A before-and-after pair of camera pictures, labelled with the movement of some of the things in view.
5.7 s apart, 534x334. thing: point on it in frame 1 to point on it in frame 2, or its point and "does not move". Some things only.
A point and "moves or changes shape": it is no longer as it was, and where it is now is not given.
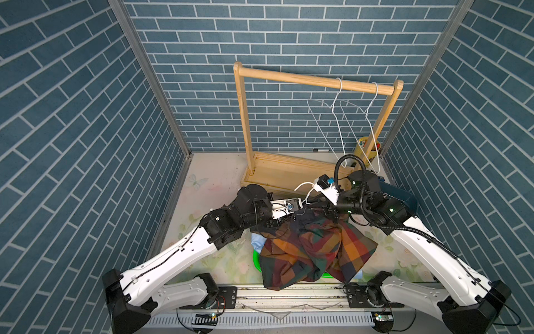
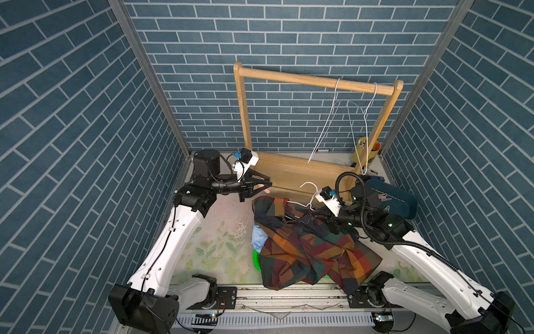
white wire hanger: (359, 123) moves or changes shape
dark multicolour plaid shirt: (301, 249) moves or changes shape
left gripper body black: (263, 215) to (242, 189)
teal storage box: (401, 194) does not move
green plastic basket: (256, 257) does not move
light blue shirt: (257, 241) does not move
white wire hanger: (325, 115) moves or changes shape
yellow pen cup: (360, 147) does not move
